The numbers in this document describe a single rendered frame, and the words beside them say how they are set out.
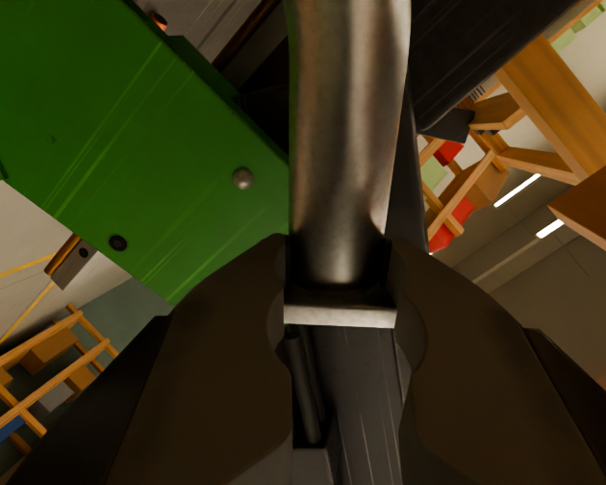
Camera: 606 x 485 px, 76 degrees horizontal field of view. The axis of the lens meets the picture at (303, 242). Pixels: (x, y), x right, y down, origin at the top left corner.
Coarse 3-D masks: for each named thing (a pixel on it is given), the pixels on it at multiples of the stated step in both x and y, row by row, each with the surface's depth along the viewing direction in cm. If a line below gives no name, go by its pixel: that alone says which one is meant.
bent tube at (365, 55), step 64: (320, 0) 8; (384, 0) 8; (320, 64) 9; (384, 64) 9; (320, 128) 9; (384, 128) 10; (320, 192) 10; (384, 192) 11; (320, 256) 11; (320, 320) 12; (384, 320) 11
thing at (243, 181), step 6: (240, 168) 19; (246, 168) 19; (234, 174) 19; (240, 174) 19; (246, 174) 19; (252, 174) 19; (234, 180) 19; (240, 180) 19; (246, 180) 19; (252, 180) 19; (240, 186) 19; (246, 186) 19
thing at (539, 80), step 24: (528, 48) 78; (552, 48) 77; (504, 72) 80; (528, 72) 79; (552, 72) 78; (528, 96) 80; (552, 96) 79; (576, 96) 78; (552, 120) 81; (576, 120) 80; (600, 120) 79; (552, 144) 88; (576, 144) 81; (600, 144) 80; (576, 168) 86
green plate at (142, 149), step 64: (0, 0) 16; (64, 0) 16; (128, 0) 16; (0, 64) 17; (64, 64) 17; (128, 64) 17; (192, 64) 17; (0, 128) 19; (64, 128) 19; (128, 128) 18; (192, 128) 18; (256, 128) 18; (64, 192) 20; (128, 192) 20; (192, 192) 20; (256, 192) 20; (128, 256) 22; (192, 256) 22
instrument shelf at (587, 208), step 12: (600, 168) 63; (588, 180) 63; (600, 180) 60; (576, 192) 62; (588, 192) 60; (600, 192) 57; (552, 204) 65; (564, 204) 62; (576, 204) 59; (588, 204) 57; (600, 204) 55; (564, 216) 60; (576, 216) 57; (588, 216) 54; (600, 216) 52; (576, 228) 58; (588, 228) 52; (600, 228) 50; (600, 240) 50
